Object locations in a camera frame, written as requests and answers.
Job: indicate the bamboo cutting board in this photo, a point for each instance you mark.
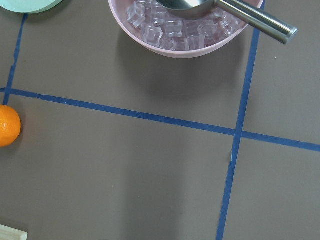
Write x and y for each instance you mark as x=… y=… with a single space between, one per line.
x=8 y=233

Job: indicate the pink bowl with ice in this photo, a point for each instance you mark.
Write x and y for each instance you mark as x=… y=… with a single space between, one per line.
x=153 y=27

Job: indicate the light green plate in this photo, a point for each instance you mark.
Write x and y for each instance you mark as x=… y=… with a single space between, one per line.
x=29 y=6

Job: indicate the orange mandarin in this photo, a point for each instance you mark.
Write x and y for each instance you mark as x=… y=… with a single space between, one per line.
x=10 y=125

